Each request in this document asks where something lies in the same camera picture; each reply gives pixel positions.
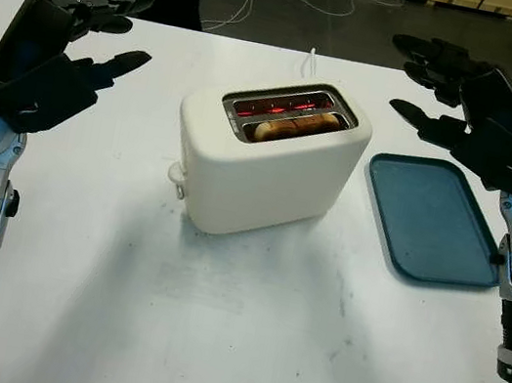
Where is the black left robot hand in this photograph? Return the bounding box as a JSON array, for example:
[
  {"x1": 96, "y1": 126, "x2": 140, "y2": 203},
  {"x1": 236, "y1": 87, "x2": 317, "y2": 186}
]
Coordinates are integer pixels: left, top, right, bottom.
[{"x1": 0, "y1": 0, "x2": 164, "y2": 140}]

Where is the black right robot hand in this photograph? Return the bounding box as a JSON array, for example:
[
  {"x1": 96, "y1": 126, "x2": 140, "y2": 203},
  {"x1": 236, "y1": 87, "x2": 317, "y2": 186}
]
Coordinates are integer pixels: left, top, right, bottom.
[{"x1": 375, "y1": 29, "x2": 512, "y2": 158}]

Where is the browned toast slice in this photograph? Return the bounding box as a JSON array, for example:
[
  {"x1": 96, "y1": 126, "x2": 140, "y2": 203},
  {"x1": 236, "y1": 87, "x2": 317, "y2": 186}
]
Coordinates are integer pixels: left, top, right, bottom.
[{"x1": 252, "y1": 100, "x2": 345, "y2": 156}]

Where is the white two-slot toaster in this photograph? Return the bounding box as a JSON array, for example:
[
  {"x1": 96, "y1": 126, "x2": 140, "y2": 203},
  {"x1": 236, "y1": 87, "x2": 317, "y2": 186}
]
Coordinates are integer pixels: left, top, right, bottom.
[{"x1": 158, "y1": 59, "x2": 381, "y2": 260}]

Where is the blue plastic tray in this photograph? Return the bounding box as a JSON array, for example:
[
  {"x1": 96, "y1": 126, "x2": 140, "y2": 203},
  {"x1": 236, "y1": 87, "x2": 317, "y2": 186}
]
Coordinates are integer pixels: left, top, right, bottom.
[{"x1": 349, "y1": 147, "x2": 512, "y2": 298}]

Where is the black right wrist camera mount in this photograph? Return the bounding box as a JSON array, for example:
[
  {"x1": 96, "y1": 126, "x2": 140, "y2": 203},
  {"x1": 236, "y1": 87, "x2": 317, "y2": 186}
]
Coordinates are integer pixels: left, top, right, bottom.
[{"x1": 445, "y1": 112, "x2": 512, "y2": 195}]

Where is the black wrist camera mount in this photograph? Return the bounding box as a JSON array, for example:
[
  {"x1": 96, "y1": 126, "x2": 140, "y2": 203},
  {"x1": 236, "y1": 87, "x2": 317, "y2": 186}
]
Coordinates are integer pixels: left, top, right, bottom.
[
  {"x1": 0, "y1": 43, "x2": 107, "y2": 148},
  {"x1": 445, "y1": 112, "x2": 512, "y2": 195}
]

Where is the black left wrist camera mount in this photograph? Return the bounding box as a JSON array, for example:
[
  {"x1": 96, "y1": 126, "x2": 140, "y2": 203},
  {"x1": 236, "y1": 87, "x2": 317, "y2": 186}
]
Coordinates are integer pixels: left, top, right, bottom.
[{"x1": 0, "y1": 43, "x2": 107, "y2": 148}]

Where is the white toaster power cord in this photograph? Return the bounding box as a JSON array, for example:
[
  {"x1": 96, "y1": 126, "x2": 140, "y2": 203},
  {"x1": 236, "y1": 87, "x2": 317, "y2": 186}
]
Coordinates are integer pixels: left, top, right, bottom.
[{"x1": 297, "y1": 45, "x2": 321, "y2": 82}]

